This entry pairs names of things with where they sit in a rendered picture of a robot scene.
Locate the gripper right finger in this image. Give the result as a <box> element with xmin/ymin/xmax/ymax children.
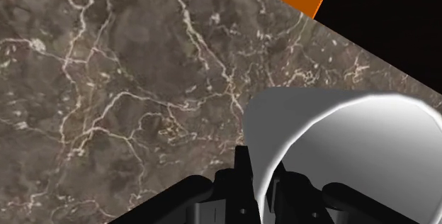
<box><xmin>266</xmin><ymin>162</ymin><xmax>421</xmax><ymax>224</ymax></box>

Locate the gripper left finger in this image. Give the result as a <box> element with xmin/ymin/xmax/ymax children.
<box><xmin>109</xmin><ymin>145</ymin><xmax>262</xmax><ymax>224</ymax></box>

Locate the grey cup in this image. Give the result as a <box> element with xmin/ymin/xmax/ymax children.
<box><xmin>242</xmin><ymin>86</ymin><xmax>442</xmax><ymax>224</ymax></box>

